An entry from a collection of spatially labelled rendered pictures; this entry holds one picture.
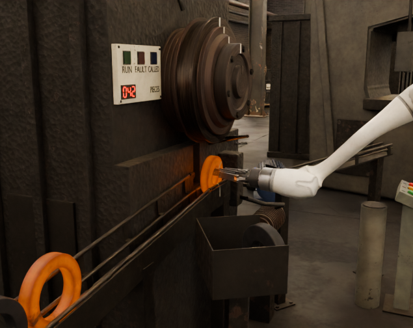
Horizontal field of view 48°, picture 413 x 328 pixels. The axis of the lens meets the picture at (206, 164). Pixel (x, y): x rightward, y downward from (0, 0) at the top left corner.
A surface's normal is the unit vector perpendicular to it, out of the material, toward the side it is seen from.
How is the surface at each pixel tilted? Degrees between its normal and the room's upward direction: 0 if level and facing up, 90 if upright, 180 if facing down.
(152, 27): 90
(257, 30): 90
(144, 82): 90
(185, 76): 85
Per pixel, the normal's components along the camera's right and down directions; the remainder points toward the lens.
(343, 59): -0.62, 0.16
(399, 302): -0.41, 0.19
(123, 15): 0.91, 0.09
